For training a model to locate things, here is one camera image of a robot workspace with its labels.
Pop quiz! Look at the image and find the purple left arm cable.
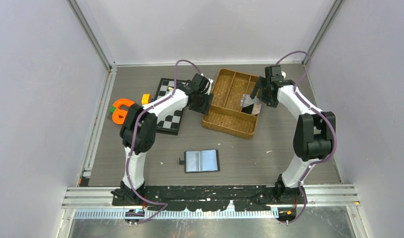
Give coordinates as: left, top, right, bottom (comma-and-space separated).
126, 59, 202, 226

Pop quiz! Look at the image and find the black and silver chessboard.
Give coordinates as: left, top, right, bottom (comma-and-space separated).
151, 78, 184, 136

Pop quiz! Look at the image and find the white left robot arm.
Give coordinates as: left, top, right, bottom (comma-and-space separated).
120, 73, 213, 205

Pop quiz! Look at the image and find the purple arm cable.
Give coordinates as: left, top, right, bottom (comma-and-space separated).
275, 50, 338, 225
126, 59, 202, 226

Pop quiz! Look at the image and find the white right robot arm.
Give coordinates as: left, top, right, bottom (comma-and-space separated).
250, 64, 336, 204

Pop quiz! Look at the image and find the woven wicker tray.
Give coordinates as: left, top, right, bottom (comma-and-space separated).
202, 68, 258, 139

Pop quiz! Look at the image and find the yellow toy brick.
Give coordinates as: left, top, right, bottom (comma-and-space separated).
141, 94, 152, 105

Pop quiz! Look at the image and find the black leather card holder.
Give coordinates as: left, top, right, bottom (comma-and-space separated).
179, 149, 220, 174

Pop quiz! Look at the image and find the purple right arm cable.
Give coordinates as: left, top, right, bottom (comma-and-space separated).
275, 50, 338, 225

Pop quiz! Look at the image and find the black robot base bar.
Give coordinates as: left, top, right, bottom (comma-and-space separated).
111, 184, 305, 212

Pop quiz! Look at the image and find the orange curved toy track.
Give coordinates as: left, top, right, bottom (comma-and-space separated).
111, 98, 134, 125

